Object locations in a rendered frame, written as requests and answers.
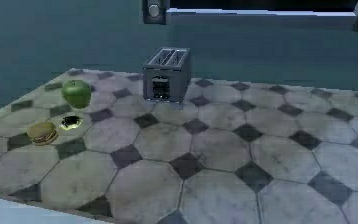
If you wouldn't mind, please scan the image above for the grey metal toaster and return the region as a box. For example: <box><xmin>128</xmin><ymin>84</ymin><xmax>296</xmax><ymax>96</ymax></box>
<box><xmin>141</xmin><ymin>47</ymin><xmax>192</xmax><ymax>104</ymax></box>

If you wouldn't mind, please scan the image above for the green apple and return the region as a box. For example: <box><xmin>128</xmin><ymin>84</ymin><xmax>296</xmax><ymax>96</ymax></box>
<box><xmin>60</xmin><ymin>79</ymin><xmax>93</xmax><ymax>110</ymax></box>

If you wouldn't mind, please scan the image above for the brown burger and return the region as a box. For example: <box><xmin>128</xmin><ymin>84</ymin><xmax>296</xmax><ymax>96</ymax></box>
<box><xmin>26</xmin><ymin>121</ymin><xmax>59</xmax><ymax>147</ymax></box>

